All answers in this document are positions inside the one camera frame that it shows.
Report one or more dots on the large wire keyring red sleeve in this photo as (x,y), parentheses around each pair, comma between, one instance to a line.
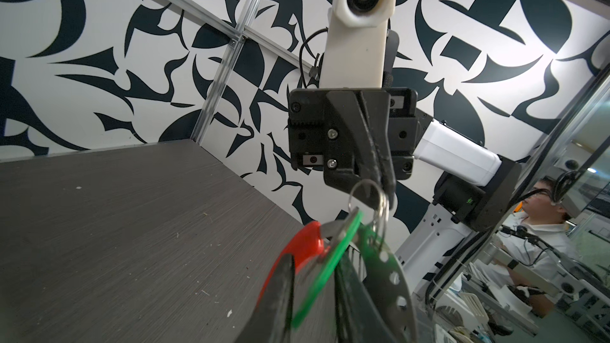
(375,263)

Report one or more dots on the seated person white shirt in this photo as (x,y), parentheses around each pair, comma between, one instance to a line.
(547,220)

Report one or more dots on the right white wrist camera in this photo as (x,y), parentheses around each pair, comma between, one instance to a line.
(362,24)

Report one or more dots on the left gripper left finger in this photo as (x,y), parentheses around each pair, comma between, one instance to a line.
(271,319)

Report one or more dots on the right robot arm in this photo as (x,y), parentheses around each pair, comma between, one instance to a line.
(469,199)

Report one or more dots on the green capped key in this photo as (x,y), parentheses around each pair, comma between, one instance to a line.
(339,243)

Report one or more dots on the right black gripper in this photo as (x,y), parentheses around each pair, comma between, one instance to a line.
(327,128)

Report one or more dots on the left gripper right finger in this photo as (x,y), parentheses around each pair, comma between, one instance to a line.
(356,316)

